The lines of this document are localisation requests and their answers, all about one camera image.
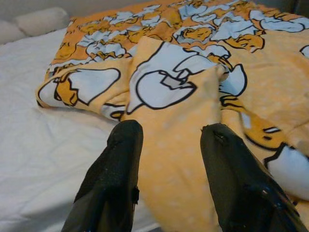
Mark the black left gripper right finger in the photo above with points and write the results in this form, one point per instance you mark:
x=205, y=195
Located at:
x=236, y=188

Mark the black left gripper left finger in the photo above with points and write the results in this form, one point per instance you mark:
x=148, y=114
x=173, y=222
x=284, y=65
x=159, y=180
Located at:
x=113, y=181

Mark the yellow cartoon print blanket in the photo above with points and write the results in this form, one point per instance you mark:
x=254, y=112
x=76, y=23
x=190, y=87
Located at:
x=178, y=154

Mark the white quilted mattress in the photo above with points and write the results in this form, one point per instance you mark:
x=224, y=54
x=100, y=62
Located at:
x=48, y=145

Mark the white pillow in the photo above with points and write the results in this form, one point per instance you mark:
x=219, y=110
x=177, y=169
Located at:
x=9, y=31
x=43, y=20

